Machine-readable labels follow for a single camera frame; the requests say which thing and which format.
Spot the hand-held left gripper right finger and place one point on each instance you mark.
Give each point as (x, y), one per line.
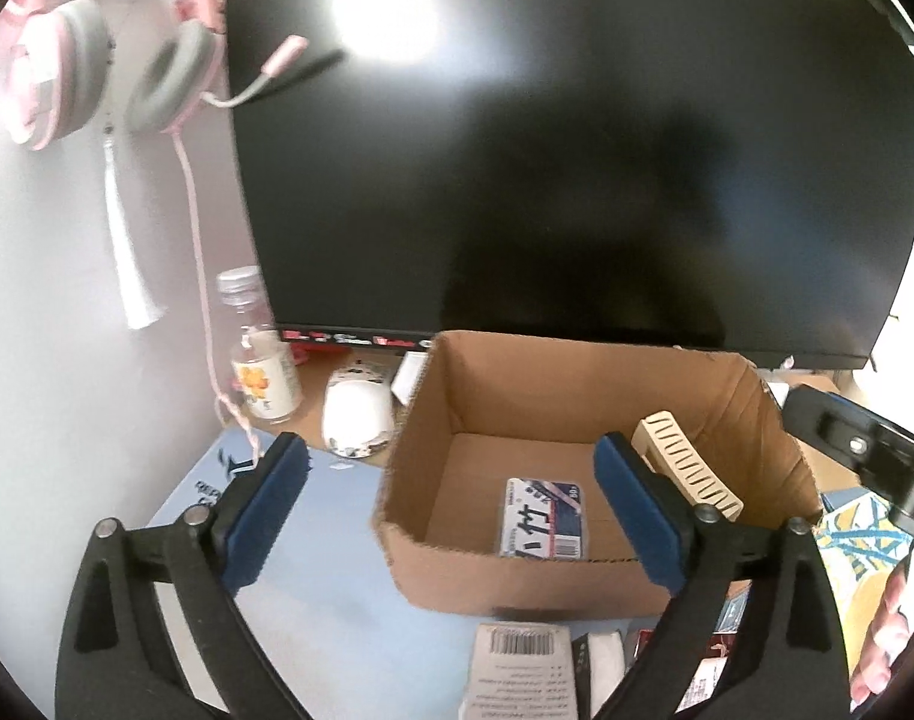
(637, 510)

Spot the red and white packet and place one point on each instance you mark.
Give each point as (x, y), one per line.
(708, 679)

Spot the pink and grey headset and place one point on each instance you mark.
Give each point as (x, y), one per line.
(60, 67)

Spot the white tassel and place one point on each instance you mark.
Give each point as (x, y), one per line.
(131, 262)

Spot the grey box with barcode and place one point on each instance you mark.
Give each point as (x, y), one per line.
(517, 675)

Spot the colourful printed mat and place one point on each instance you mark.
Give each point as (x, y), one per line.
(854, 547)

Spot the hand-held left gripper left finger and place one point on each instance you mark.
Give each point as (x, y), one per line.
(266, 510)

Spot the clear bottle with flower label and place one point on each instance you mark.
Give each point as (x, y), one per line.
(262, 375)

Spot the small white card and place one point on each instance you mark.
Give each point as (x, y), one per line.
(408, 379)

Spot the cream slotted plastic holder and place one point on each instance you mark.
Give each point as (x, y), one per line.
(689, 465)

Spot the blue and white packet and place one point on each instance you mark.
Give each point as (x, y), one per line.
(539, 521)

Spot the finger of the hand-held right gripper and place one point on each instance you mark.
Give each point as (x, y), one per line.
(854, 442)

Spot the black computer monitor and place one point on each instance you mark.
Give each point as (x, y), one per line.
(577, 165)

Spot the white computer mouse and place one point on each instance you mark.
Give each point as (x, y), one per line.
(356, 412)

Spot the person's right hand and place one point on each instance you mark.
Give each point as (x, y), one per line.
(884, 622)

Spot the brown cardboard box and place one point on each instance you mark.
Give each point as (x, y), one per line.
(502, 382)

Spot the light blue mouse pad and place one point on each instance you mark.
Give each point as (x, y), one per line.
(337, 562)

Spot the white and black small pack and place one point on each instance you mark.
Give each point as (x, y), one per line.
(605, 664)

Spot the small red item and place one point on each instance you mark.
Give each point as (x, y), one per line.
(298, 354)

